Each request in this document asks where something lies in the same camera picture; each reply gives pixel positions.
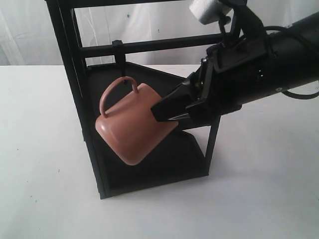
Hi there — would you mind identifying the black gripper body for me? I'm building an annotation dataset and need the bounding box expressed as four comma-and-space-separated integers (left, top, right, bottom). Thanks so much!
184, 38, 268, 129

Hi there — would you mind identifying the pink ceramic mug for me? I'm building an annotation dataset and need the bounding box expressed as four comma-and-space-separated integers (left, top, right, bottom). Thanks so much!
95, 76, 178, 166

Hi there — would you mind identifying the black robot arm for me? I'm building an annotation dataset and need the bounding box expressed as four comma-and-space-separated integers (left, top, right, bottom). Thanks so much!
151, 13, 319, 129

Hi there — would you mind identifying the black metal shelf rack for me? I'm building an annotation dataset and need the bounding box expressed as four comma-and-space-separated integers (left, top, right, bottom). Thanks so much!
47, 0, 221, 199

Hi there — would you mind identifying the white backdrop curtain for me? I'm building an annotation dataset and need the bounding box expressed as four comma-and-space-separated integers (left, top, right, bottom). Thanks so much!
0, 0, 319, 65

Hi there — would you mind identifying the black cable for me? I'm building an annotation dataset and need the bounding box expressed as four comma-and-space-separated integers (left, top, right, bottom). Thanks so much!
261, 24, 319, 100

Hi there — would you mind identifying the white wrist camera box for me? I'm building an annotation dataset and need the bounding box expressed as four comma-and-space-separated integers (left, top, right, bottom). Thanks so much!
189, 0, 231, 25

